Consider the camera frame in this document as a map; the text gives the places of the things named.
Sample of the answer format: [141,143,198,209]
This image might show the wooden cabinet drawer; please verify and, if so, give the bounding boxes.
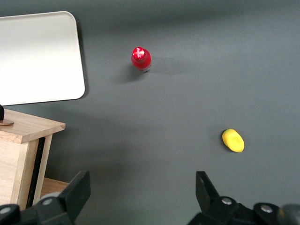
[0,109,66,211]

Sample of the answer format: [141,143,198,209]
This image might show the beige rectangular tray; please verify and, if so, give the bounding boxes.
[0,11,86,106]

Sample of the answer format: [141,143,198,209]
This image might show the red soda bottle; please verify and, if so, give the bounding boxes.
[130,46,152,73]

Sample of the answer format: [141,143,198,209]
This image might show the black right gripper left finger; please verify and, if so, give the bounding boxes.
[35,170,91,225]

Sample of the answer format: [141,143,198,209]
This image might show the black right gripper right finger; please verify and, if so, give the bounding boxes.
[187,171,244,225]

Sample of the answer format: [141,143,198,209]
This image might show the black wire drawer handle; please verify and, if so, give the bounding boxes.
[0,105,15,127]

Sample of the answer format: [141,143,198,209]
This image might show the yellow toy lemon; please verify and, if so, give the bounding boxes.
[221,128,245,153]

